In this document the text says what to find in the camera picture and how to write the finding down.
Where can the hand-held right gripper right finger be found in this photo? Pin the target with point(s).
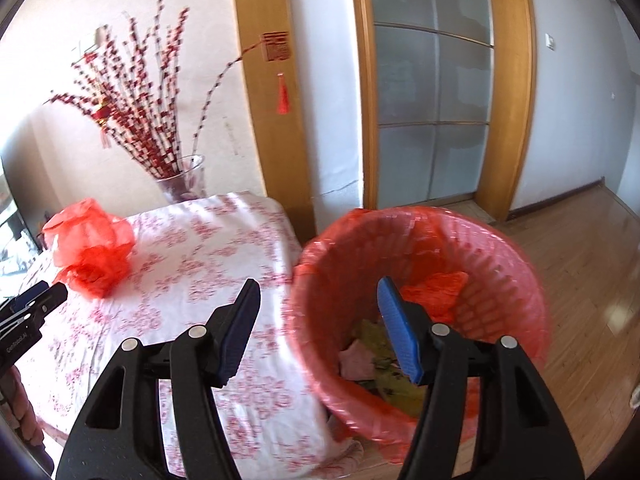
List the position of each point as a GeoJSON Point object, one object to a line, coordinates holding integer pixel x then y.
{"type": "Point", "coordinates": [397, 330]}

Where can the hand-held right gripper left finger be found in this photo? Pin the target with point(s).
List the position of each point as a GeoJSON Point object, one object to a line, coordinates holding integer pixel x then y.
{"type": "Point", "coordinates": [240, 340]}

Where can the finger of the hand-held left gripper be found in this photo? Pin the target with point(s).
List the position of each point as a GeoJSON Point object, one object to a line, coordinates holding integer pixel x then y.
{"type": "Point", "coordinates": [27, 296]}
{"type": "Point", "coordinates": [47, 302]}

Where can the olive green plastic bag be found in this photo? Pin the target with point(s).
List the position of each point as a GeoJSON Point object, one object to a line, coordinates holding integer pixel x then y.
{"type": "Point", "coordinates": [370, 337]}

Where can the knotted red plastic bag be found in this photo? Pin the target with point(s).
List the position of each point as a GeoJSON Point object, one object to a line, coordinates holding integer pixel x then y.
{"type": "Point", "coordinates": [440, 290]}

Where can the large red plastic bag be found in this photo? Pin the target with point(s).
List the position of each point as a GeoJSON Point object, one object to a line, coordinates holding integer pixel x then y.
{"type": "Point", "coordinates": [95, 260]}

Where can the bin with red liner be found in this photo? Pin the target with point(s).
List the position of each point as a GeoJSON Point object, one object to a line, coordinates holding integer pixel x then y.
{"type": "Point", "coordinates": [500, 270]}

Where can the person's left hand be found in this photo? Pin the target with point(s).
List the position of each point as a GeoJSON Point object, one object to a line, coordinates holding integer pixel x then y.
{"type": "Point", "coordinates": [22, 410]}

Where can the glass vase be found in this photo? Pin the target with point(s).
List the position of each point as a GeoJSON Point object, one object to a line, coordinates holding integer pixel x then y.
{"type": "Point", "coordinates": [187, 180]}

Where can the small red hanging ornament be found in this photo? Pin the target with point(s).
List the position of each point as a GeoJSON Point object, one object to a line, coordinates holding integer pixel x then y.
{"type": "Point", "coordinates": [102, 110]}

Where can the red berry branches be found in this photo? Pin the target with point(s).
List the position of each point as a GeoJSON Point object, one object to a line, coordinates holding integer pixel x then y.
{"type": "Point", "coordinates": [145, 110]}

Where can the frosted glass sliding door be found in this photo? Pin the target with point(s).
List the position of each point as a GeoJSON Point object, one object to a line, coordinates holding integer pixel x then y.
{"type": "Point", "coordinates": [430, 85]}

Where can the wooden wall trim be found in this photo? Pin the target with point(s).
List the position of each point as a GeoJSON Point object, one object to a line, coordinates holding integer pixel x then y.
{"type": "Point", "coordinates": [270, 160]}

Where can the wooden door frame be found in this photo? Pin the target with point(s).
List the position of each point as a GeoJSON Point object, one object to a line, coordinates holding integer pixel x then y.
{"type": "Point", "coordinates": [505, 110]}

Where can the red tassel wall ornament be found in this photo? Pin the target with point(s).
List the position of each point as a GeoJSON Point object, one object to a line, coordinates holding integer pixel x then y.
{"type": "Point", "coordinates": [276, 47]}

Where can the white wall switch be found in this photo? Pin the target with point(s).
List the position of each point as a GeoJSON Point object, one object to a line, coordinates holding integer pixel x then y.
{"type": "Point", "coordinates": [550, 41]}

